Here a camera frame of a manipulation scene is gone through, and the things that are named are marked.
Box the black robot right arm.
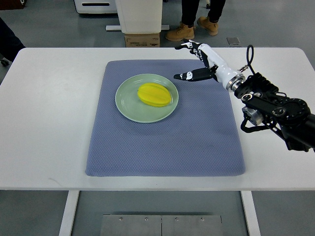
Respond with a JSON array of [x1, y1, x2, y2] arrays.
[[230, 72, 315, 152]]

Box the person's dark trouser legs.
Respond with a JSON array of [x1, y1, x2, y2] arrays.
[[181, 0, 226, 26]]

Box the black caster wheel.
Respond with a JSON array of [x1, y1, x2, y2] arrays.
[[0, 59, 9, 67]]

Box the white cabinet with black slot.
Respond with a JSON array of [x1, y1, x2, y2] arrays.
[[74, 0, 117, 14]]

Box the left white table leg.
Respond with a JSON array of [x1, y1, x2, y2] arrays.
[[59, 190, 80, 236]]

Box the grey floor plate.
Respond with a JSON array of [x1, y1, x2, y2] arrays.
[[226, 37, 241, 45]]

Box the tan work boot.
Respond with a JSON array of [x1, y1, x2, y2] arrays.
[[165, 22, 194, 41], [197, 16, 219, 36]]

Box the pale green plate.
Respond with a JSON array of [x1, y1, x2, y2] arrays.
[[115, 74, 179, 123]]

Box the blue textured mat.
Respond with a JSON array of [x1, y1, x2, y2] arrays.
[[86, 59, 246, 177]]

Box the yellow starfruit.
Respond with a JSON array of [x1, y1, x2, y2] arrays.
[[137, 83, 172, 107]]

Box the white pedestal column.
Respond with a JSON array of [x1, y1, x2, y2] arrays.
[[115, 0, 163, 34]]

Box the right tan work boot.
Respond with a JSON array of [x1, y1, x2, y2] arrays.
[[197, 16, 219, 36]]

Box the person in dark clothes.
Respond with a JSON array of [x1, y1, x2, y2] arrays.
[[0, 18, 25, 62]]

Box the left tan work boot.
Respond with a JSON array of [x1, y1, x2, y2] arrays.
[[165, 22, 194, 41]]

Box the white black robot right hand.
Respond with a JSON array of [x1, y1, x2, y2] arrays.
[[174, 39, 245, 91]]

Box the right white table leg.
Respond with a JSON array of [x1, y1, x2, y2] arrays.
[[241, 191, 261, 236]]

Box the cardboard box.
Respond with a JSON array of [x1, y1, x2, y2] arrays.
[[124, 33, 160, 48]]

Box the white table leg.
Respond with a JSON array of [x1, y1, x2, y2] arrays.
[[241, 191, 261, 236], [59, 190, 80, 236]]

